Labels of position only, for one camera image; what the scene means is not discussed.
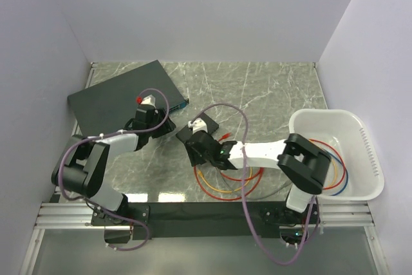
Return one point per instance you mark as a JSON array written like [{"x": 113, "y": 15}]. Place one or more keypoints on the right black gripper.
[{"x": 195, "y": 159}]

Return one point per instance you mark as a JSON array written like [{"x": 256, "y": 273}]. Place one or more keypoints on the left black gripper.
[{"x": 167, "y": 127}]

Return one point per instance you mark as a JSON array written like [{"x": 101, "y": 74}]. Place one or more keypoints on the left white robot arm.
[{"x": 82, "y": 166}]

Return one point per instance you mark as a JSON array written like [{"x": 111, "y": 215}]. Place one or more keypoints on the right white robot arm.
[{"x": 305, "y": 164}]

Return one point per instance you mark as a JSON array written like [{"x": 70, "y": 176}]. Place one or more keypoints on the small black flat box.
[{"x": 185, "y": 133}]

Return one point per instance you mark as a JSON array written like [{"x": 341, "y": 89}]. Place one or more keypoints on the white plastic bin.
[{"x": 344, "y": 132}]

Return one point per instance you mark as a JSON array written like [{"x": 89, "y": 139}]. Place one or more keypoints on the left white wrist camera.
[{"x": 148, "y": 100}]

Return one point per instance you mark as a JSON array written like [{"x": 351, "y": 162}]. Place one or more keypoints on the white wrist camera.
[
  {"x": 197, "y": 125},
  {"x": 148, "y": 100}
]

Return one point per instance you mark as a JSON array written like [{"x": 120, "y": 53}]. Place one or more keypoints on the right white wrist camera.
[{"x": 197, "y": 125}]

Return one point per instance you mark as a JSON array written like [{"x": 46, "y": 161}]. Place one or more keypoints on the large black network switch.
[{"x": 108, "y": 105}]

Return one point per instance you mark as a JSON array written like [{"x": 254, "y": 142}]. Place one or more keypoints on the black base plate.
[{"x": 204, "y": 219}]

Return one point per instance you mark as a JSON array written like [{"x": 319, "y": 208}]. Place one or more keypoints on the aluminium frame rail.
[{"x": 78, "y": 216}]

